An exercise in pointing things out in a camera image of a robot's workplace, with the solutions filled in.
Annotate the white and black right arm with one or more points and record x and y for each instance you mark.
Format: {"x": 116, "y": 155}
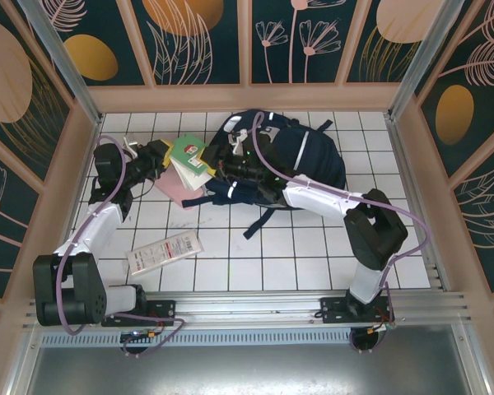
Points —
{"x": 321, "y": 197}

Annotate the navy blue backpack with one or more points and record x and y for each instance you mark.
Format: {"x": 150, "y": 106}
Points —
{"x": 313, "y": 164}

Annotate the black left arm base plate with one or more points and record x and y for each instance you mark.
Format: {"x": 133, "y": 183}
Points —
{"x": 164, "y": 308}

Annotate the pink book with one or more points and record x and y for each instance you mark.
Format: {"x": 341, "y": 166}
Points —
{"x": 173, "y": 187}

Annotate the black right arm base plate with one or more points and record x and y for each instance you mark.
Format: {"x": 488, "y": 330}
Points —
{"x": 331, "y": 310}

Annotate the aluminium mounting rail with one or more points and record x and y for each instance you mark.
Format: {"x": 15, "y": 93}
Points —
{"x": 251, "y": 306}

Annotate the aluminium side rail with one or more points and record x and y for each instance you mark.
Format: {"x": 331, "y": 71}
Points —
{"x": 74, "y": 210}
{"x": 416, "y": 205}

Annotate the green notebook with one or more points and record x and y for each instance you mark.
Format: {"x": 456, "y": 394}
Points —
{"x": 189, "y": 154}

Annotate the aluminium corner post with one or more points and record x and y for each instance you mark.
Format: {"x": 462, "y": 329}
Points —
{"x": 422, "y": 61}
{"x": 63, "y": 61}

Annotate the white red packaged ruler set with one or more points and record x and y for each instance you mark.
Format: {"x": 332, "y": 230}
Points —
{"x": 164, "y": 253}

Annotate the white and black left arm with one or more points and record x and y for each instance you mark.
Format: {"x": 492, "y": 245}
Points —
{"x": 94, "y": 230}

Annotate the yellow power connector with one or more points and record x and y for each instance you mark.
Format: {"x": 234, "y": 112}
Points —
{"x": 372, "y": 330}
{"x": 151, "y": 335}

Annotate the grey sheet metal panel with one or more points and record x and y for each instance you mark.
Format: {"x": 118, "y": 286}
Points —
{"x": 251, "y": 370}

